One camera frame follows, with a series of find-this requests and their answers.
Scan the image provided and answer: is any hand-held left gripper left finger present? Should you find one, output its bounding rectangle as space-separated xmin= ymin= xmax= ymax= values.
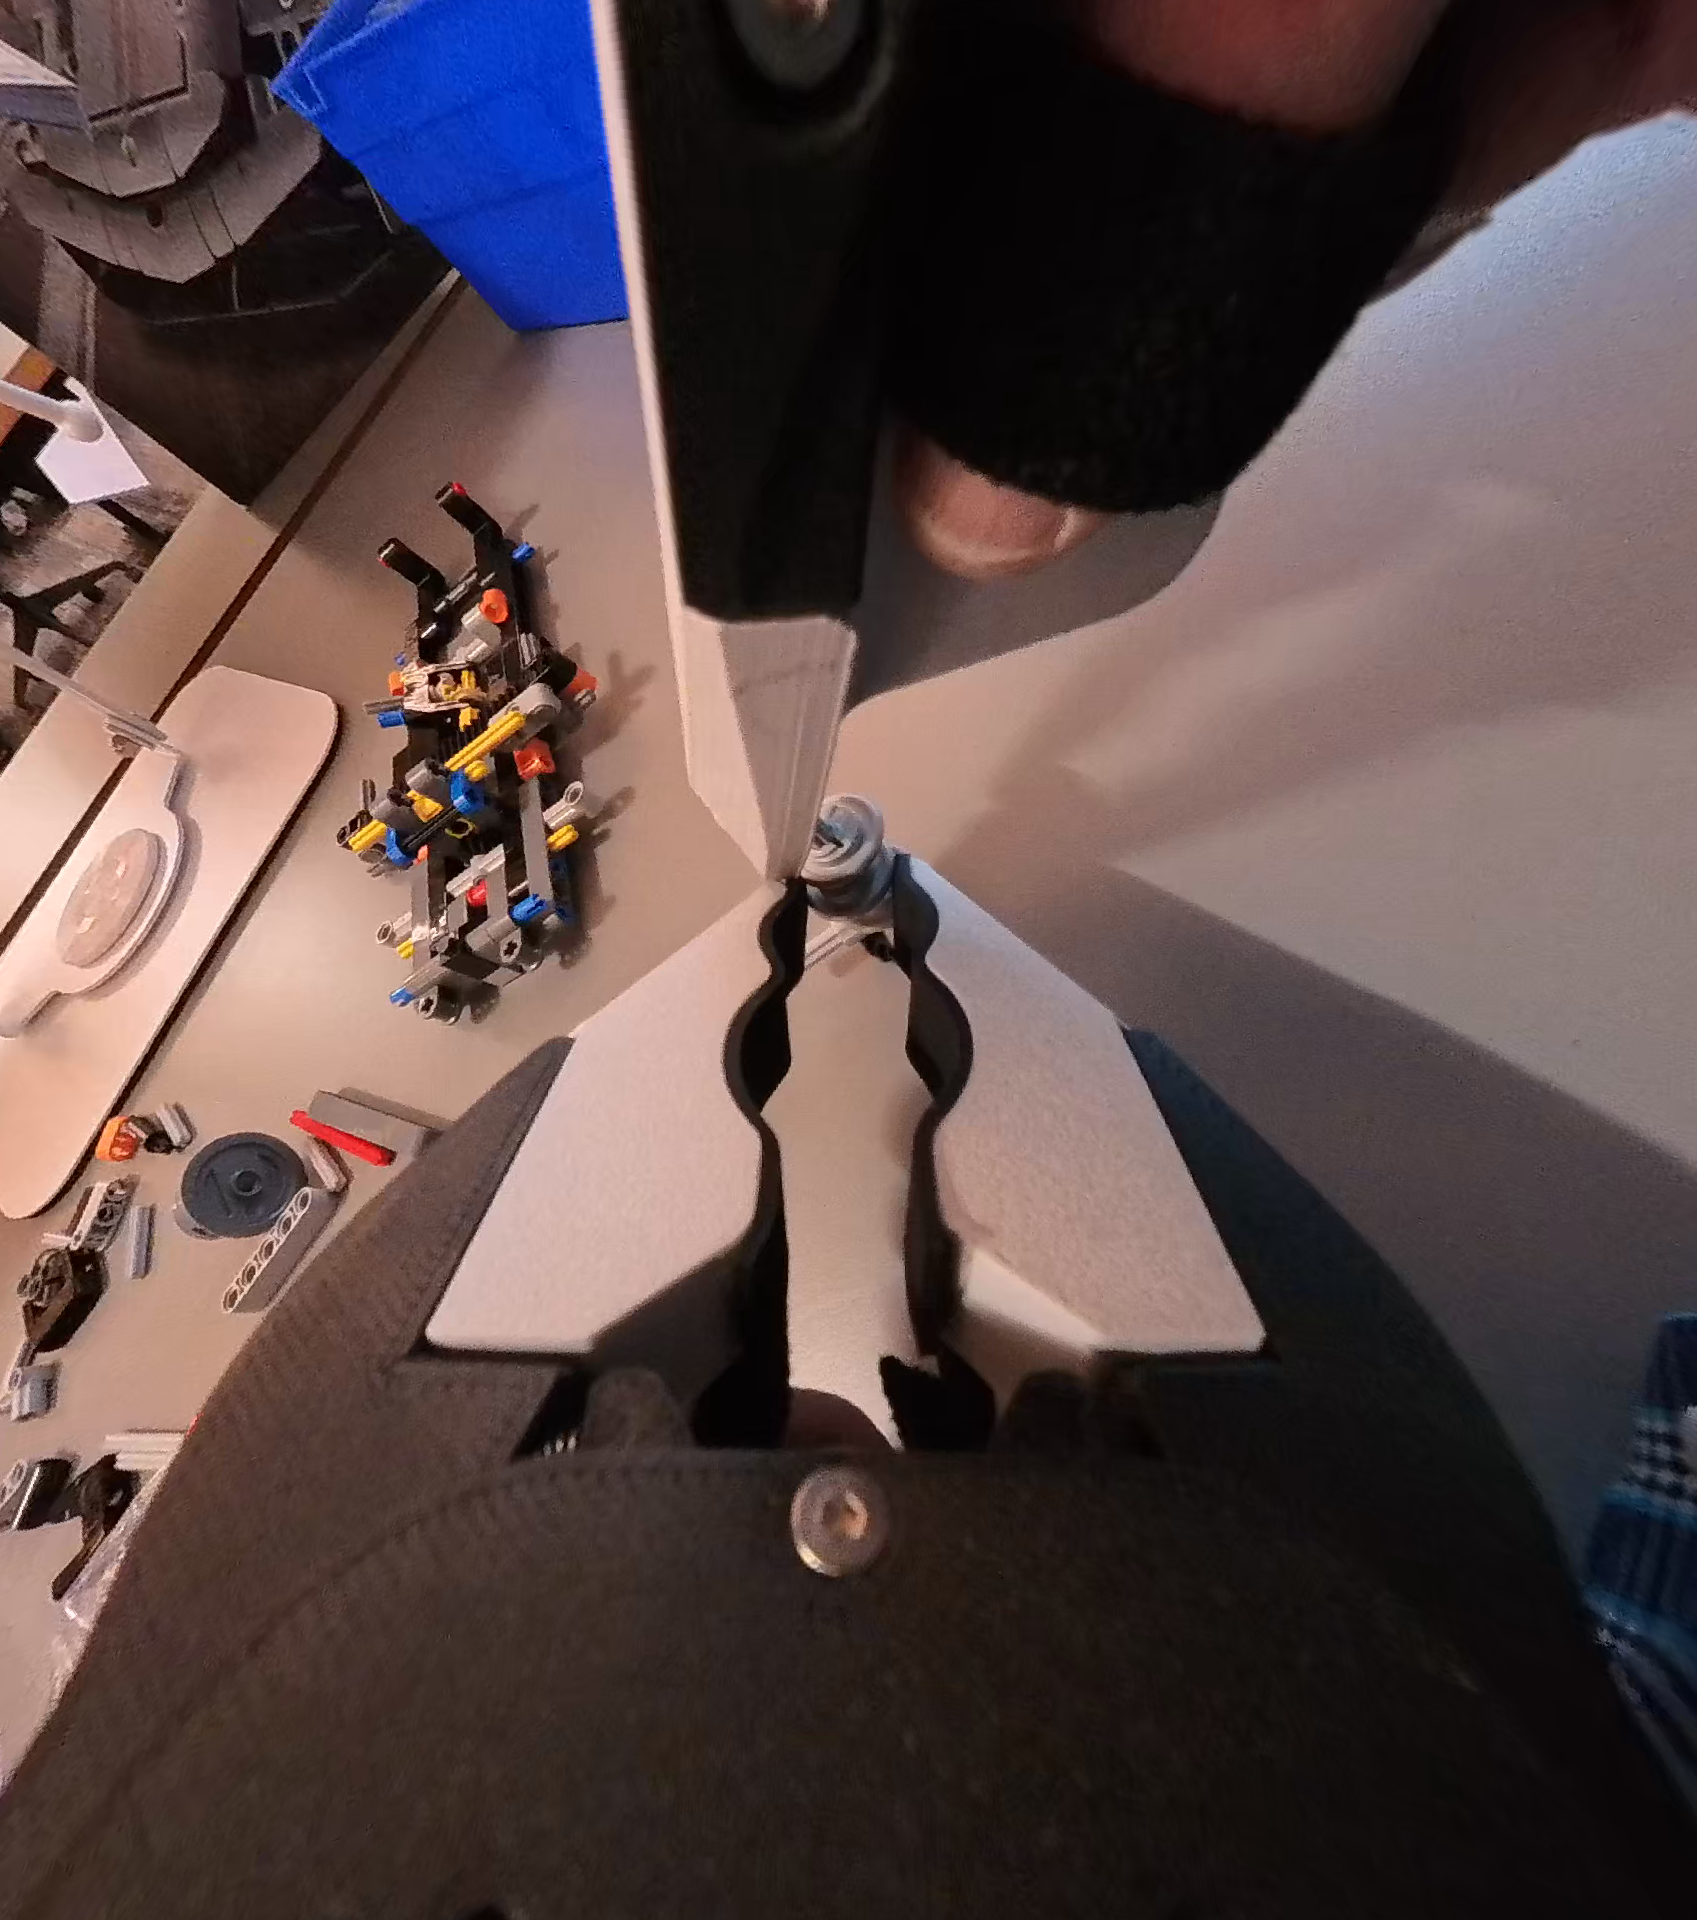
xmin=422 ymin=879 xmax=811 ymax=1355

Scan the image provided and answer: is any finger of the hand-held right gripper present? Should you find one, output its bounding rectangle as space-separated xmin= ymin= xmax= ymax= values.
xmin=587 ymin=0 xmax=860 ymax=882

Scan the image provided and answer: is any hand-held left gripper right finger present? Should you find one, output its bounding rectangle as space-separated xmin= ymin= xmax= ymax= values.
xmin=891 ymin=861 xmax=1268 ymax=1355

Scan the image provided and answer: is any dark toy set box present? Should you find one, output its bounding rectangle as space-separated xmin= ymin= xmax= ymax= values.
xmin=0 ymin=0 xmax=461 ymax=507

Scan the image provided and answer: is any dark grey flat toy beam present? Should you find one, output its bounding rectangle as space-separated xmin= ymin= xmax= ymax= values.
xmin=306 ymin=1087 xmax=447 ymax=1165

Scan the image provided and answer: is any red toy axle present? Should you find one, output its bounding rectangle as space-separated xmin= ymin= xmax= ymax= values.
xmin=287 ymin=1107 xmax=398 ymax=1169

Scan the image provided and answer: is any toy car chassis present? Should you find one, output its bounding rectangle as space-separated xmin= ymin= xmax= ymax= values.
xmin=331 ymin=478 xmax=603 ymax=1025

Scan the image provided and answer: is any blue plastic bin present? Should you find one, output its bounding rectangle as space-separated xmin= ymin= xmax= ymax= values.
xmin=268 ymin=0 xmax=633 ymax=334

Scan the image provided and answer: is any light grey holed toy beam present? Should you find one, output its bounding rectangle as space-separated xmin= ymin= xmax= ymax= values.
xmin=218 ymin=1189 xmax=344 ymax=1311

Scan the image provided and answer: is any black toy wheel disc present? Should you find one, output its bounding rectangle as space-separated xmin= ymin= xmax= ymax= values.
xmin=170 ymin=1129 xmax=310 ymax=1241

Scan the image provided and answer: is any cluster of small dark parts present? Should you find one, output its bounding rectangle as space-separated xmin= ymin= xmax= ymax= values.
xmin=13 ymin=1241 xmax=104 ymax=1353

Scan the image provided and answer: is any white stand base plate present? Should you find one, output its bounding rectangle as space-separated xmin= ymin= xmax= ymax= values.
xmin=0 ymin=661 xmax=339 ymax=1222

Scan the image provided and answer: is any black toy bracket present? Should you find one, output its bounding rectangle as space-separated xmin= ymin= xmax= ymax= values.
xmin=47 ymin=1459 xmax=141 ymax=1601

